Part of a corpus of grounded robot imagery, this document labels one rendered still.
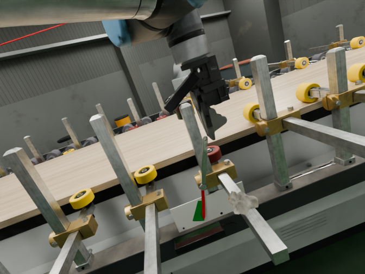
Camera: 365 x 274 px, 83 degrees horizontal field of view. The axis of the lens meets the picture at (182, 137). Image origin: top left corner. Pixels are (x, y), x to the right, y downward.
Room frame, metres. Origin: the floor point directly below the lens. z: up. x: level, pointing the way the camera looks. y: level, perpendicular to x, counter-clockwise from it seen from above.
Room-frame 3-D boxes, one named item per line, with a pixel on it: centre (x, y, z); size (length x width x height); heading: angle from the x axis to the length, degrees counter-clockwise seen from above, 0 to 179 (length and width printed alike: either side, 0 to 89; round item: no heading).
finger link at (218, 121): (0.52, -0.10, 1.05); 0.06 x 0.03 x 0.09; 93
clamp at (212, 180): (0.61, -0.06, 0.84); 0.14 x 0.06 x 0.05; 93
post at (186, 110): (0.61, -0.04, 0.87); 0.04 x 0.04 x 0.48; 3
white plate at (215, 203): (0.58, -0.01, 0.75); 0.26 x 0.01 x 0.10; 93
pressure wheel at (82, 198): (0.70, 0.43, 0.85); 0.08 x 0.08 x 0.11
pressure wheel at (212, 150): (0.69, -0.07, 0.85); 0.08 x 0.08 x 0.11
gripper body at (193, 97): (0.53, -0.10, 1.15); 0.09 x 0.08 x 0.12; 93
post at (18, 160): (0.58, 0.46, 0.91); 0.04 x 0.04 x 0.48; 3
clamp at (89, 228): (0.58, 0.44, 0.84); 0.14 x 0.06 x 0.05; 93
